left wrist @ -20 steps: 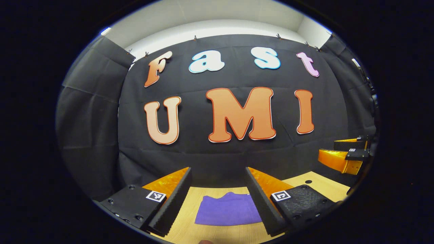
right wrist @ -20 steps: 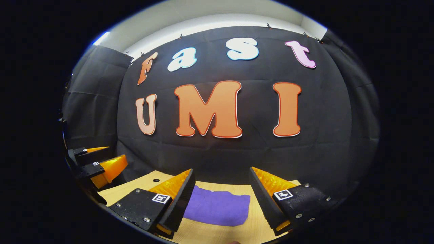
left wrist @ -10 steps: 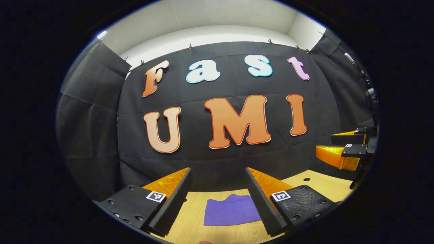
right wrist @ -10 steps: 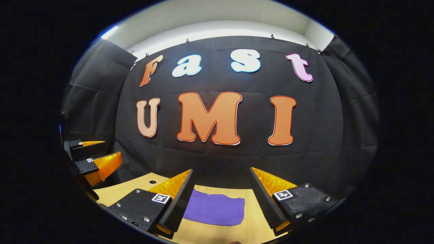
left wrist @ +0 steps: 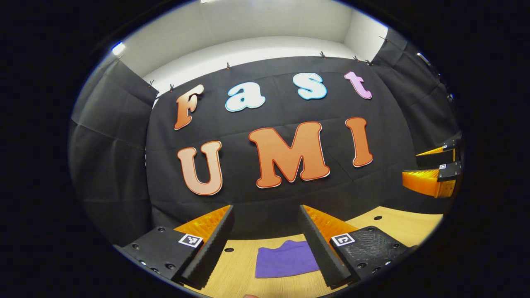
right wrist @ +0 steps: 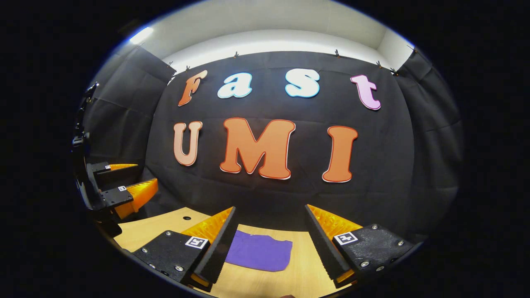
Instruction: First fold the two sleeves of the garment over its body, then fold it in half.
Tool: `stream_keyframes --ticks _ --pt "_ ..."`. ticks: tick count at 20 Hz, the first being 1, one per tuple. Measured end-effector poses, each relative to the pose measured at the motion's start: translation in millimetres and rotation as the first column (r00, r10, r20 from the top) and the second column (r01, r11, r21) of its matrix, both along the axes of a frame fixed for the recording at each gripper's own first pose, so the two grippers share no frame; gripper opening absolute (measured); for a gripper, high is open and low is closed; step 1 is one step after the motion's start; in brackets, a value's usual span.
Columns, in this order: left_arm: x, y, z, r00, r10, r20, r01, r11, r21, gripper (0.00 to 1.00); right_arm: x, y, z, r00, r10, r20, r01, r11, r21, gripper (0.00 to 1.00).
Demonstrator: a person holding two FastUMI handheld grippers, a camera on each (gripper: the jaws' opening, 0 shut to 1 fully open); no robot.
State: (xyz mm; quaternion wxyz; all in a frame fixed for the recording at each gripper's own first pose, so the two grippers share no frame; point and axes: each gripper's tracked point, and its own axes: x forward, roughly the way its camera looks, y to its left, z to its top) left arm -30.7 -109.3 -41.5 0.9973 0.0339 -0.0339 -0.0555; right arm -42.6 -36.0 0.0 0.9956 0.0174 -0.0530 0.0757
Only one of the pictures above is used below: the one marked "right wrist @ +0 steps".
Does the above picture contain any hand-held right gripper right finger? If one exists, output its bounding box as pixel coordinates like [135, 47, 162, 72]
[304, 204, 414, 289]

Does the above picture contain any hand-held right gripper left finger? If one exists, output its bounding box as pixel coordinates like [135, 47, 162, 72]
[132, 206, 237, 292]

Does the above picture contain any purple shirt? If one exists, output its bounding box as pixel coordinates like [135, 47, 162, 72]
[225, 230, 294, 272]

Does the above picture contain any black backdrop cloth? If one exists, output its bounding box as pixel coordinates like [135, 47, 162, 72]
[393, 50, 463, 245]
[83, 46, 176, 207]
[143, 51, 417, 232]

